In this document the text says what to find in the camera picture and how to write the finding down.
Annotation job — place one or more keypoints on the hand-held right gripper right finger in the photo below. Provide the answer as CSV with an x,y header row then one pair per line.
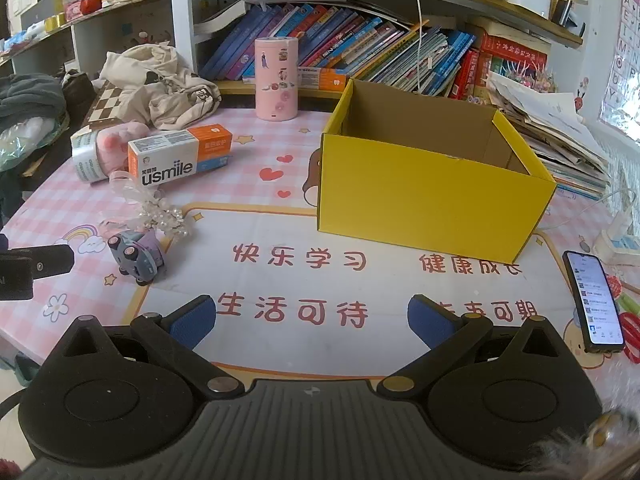
x,y
430,320

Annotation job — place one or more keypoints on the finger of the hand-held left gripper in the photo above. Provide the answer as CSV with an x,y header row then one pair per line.
x,y
50,260

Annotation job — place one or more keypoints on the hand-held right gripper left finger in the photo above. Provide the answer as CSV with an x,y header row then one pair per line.
x,y
192,322

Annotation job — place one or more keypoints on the purple blue toy car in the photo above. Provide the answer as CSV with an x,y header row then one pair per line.
x,y
137,260

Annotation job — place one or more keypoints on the clear packing tape roll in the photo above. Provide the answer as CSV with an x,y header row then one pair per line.
x,y
85,160

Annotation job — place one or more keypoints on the pearl bead ribbon ornament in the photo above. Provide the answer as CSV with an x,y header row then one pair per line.
x,y
165,217

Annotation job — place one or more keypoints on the yellow cardboard box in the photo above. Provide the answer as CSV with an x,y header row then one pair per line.
x,y
425,200

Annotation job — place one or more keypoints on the pink plush pig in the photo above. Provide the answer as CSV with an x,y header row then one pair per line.
x,y
115,145

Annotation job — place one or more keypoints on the orange white toothpaste box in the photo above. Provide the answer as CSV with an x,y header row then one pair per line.
x,y
170,160

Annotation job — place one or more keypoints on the iridescent plastic bag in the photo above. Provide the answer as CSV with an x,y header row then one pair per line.
x,y
25,142

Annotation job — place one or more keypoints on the black smartphone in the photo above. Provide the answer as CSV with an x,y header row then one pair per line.
x,y
595,300

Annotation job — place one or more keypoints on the grey cloth pile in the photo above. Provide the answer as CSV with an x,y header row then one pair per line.
x,y
30,95

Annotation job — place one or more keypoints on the brown white chessboard box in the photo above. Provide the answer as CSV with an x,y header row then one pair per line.
x,y
107,102

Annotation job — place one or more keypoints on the dark leather bag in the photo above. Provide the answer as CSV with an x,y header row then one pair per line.
x,y
80,90

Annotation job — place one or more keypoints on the brown fluffy fur trim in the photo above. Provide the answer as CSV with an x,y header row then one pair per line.
x,y
575,452

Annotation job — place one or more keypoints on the white power strip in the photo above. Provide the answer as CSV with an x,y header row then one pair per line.
x,y
620,247

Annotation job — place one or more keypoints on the beige cloth bag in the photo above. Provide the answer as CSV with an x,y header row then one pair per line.
x,y
150,70

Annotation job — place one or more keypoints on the pile of papers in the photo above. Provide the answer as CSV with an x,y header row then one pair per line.
x,y
555,130

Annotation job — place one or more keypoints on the pink cylinder canister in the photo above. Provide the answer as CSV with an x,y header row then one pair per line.
x,y
276,80

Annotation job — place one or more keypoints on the orange white shelf box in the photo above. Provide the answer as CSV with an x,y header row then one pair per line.
x,y
325,79

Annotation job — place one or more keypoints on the red boxed books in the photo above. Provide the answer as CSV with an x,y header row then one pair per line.
x,y
505,55

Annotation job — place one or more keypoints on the row of colourful books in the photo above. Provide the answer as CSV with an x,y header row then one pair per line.
x,y
325,40

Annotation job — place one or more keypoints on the small black stand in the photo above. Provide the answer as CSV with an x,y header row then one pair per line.
x,y
562,12

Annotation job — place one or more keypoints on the pink bordered wall poster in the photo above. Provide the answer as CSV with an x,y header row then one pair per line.
x,y
625,60

